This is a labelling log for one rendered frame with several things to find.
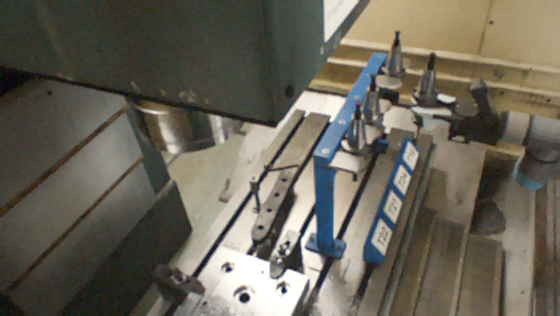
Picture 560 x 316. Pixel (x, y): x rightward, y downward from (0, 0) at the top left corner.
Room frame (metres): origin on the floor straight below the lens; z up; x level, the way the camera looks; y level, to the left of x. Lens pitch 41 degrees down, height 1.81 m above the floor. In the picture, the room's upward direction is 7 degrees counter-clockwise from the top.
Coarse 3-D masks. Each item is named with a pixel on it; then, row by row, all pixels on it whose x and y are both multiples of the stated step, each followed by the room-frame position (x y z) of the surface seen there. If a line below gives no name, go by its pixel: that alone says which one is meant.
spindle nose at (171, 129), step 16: (144, 112) 0.44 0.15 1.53; (160, 112) 0.43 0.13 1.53; (176, 112) 0.42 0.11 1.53; (192, 112) 0.43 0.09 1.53; (144, 128) 0.44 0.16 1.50; (160, 128) 0.43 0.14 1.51; (176, 128) 0.42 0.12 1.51; (192, 128) 0.42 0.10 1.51; (208, 128) 0.43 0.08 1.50; (224, 128) 0.44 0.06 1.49; (240, 128) 0.46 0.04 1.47; (160, 144) 0.43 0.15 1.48; (176, 144) 0.43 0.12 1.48; (192, 144) 0.43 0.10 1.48; (208, 144) 0.43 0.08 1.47
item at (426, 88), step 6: (426, 66) 0.85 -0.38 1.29; (426, 72) 0.84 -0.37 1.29; (432, 72) 0.83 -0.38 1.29; (426, 78) 0.83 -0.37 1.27; (432, 78) 0.83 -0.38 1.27; (420, 84) 0.84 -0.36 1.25; (426, 84) 0.83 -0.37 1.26; (432, 84) 0.83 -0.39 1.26; (420, 90) 0.84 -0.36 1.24; (426, 90) 0.83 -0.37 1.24; (432, 90) 0.83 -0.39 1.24; (426, 96) 0.83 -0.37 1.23
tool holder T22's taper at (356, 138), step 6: (354, 120) 0.68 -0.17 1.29; (360, 120) 0.68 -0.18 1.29; (354, 126) 0.68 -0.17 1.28; (360, 126) 0.68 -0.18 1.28; (348, 132) 0.69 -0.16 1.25; (354, 132) 0.68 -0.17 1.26; (360, 132) 0.68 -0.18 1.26; (348, 138) 0.69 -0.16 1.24; (354, 138) 0.68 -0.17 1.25; (360, 138) 0.67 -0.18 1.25; (366, 138) 0.68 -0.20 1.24; (348, 144) 0.68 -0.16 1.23; (354, 144) 0.67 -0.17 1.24; (360, 144) 0.67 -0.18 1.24; (366, 144) 0.68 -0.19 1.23
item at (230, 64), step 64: (0, 0) 0.44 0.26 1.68; (64, 0) 0.40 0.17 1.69; (128, 0) 0.36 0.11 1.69; (192, 0) 0.32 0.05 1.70; (256, 0) 0.30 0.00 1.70; (320, 0) 0.38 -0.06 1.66; (0, 64) 0.48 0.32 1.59; (64, 64) 0.42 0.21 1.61; (128, 64) 0.37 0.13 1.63; (192, 64) 0.33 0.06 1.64; (256, 64) 0.30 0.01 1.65; (320, 64) 0.38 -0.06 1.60
